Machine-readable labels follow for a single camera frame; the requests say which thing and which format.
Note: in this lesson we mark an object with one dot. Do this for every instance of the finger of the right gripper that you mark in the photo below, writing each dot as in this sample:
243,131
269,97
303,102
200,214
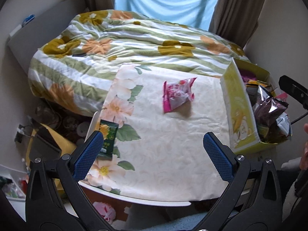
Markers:
294,89

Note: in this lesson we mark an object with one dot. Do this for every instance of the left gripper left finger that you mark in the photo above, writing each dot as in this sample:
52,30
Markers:
44,208

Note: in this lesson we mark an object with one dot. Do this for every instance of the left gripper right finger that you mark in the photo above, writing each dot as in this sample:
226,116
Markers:
251,201

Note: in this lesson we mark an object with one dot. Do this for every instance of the dark purple silver bag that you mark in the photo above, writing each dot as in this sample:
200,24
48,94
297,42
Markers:
267,108

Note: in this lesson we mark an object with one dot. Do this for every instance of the pink snack bag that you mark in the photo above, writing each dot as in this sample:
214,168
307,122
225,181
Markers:
282,97

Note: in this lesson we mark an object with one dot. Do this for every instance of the silver teal snack bag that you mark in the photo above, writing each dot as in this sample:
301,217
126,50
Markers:
284,125

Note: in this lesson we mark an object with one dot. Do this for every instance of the yellow orange triangular bag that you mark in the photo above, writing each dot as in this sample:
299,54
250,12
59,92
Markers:
256,83

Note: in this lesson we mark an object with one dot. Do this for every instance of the purple chip bag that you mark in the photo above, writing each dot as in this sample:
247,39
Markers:
247,75

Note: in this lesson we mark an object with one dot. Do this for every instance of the person right hand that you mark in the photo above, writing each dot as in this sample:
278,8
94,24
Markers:
304,159

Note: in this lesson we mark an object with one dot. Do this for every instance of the green cardboard box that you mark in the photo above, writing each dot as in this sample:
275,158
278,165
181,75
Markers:
245,135

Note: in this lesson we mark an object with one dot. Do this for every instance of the white fuzzy sleeve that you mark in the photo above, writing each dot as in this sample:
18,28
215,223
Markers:
292,165

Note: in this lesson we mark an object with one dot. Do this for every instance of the dark green snack packet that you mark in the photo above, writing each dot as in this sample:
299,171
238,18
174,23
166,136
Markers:
109,131

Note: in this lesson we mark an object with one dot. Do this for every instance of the right brown curtain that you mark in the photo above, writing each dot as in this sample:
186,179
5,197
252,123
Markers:
236,20

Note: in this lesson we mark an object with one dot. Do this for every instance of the pink white small bag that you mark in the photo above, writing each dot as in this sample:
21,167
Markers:
177,93

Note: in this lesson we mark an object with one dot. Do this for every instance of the floral white tablecloth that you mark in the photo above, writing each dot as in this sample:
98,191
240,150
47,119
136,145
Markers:
160,156

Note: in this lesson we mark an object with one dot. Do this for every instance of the blue window cloth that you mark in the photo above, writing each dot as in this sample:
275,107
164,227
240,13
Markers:
194,13

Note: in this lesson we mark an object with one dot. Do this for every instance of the floral striped duvet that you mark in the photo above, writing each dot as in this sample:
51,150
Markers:
76,69

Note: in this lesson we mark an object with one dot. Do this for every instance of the grey headboard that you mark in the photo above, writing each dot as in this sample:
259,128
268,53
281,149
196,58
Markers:
42,29

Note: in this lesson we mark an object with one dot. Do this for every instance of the blue white object on headboard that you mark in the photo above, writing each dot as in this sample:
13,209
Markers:
24,22

